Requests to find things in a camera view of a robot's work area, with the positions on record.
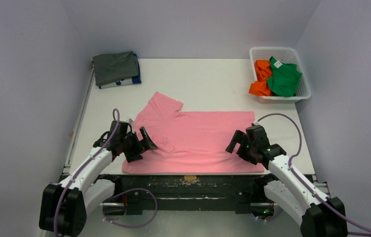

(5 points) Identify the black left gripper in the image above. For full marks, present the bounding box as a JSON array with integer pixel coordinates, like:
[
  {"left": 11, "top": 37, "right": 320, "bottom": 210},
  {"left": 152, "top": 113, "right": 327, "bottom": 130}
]
[{"left": 120, "top": 127, "right": 156, "bottom": 162}]

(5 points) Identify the pink t-shirt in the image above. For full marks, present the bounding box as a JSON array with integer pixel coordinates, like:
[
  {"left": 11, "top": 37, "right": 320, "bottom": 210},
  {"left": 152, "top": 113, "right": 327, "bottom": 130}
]
[{"left": 122, "top": 92, "right": 264, "bottom": 175}]

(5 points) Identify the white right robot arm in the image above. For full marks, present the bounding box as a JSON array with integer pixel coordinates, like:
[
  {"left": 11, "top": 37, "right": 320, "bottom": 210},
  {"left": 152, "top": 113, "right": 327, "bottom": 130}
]
[{"left": 226, "top": 124, "right": 348, "bottom": 237}]

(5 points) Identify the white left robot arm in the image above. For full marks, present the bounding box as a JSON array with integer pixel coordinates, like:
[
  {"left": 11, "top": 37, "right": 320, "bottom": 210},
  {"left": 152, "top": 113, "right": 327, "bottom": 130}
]
[{"left": 39, "top": 120, "right": 158, "bottom": 237}]

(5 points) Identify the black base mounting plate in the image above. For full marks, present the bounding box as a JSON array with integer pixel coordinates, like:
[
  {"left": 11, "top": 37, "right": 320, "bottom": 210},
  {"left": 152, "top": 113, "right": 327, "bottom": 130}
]
[{"left": 99, "top": 174, "right": 281, "bottom": 221}]

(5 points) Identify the brown tape piece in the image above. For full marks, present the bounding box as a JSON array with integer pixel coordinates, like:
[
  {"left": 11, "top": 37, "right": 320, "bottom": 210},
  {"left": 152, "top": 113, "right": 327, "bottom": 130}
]
[{"left": 184, "top": 175, "right": 198, "bottom": 183}]

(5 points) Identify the folded blue t-shirt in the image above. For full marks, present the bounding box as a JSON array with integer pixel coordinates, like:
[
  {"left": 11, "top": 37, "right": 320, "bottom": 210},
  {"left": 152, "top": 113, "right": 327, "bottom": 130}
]
[{"left": 132, "top": 53, "right": 141, "bottom": 84}]

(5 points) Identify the folded white t-shirt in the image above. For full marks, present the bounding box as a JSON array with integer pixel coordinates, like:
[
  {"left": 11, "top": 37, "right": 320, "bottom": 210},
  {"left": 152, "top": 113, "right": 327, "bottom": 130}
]
[{"left": 98, "top": 79, "right": 133, "bottom": 89}]

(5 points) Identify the white plastic basket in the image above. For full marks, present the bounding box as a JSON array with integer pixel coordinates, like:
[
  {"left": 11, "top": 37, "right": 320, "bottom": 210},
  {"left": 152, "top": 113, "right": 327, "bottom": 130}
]
[{"left": 249, "top": 46, "right": 311, "bottom": 104}]

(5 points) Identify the orange t-shirt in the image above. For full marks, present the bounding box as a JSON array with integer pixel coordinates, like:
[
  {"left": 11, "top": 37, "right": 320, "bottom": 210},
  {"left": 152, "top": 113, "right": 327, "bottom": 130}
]
[{"left": 248, "top": 60, "right": 273, "bottom": 96}]

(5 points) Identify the green t-shirt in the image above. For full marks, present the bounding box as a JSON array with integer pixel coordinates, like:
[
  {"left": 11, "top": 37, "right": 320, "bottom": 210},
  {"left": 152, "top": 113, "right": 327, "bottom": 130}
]
[{"left": 267, "top": 56, "right": 303, "bottom": 97}]

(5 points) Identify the folded grey t-shirt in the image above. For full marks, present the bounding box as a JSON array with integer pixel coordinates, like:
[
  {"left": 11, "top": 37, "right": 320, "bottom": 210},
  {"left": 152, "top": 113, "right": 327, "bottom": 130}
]
[{"left": 92, "top": 51, "right": 138, "bottom": 87}]

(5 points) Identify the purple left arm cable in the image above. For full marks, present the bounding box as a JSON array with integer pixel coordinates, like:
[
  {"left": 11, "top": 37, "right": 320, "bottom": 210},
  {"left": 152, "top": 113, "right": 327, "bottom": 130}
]
[{"left": 53, "top": 108, "right": 159, "bottom": 237}]

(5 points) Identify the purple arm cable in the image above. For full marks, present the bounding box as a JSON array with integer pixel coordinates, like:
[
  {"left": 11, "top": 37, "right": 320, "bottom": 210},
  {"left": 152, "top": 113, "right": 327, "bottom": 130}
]
[
  {"left": 253, "top": 113, "right": 371, "bottom": 237},
  {"left": 53, "top": 108, "right": 159, "bottom": 237}
]

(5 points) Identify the aluminium frame rail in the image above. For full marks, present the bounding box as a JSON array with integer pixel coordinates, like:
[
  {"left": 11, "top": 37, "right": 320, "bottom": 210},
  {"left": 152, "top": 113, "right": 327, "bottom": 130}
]
[{"left": 61, "top": 165, "right": 71, "bottom": 175}]

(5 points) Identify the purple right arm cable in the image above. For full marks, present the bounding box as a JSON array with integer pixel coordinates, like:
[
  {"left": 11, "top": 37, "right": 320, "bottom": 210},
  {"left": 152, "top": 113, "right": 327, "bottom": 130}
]
[{"left": 253, "top": 113, "right": 371, "bottom": 237}]

